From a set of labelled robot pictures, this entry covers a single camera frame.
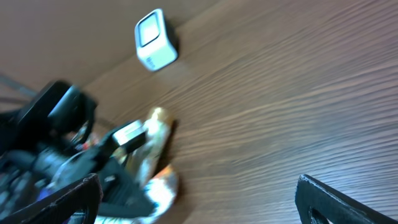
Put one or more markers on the white barcode scanner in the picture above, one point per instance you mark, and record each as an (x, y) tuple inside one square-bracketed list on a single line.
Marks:
[(156, 41)]

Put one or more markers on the yellow snack bag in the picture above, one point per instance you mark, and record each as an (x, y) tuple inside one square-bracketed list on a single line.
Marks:
[(162, 189)]

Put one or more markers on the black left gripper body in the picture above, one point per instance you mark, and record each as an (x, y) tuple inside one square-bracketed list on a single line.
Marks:
[(26, 172)]

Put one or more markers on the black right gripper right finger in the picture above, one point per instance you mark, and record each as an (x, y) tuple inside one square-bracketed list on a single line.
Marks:
[(317, 202)]

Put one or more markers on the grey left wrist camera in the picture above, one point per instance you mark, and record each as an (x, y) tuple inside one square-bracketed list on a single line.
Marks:
[(131, 136)]

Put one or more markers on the white tube with gold cap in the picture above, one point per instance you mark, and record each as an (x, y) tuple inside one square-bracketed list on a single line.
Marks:
[(143, 162)]

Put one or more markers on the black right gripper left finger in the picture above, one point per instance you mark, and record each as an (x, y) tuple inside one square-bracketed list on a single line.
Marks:
[(85, 194)]

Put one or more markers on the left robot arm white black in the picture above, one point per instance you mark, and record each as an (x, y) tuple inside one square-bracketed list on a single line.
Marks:
[(59, 112)]

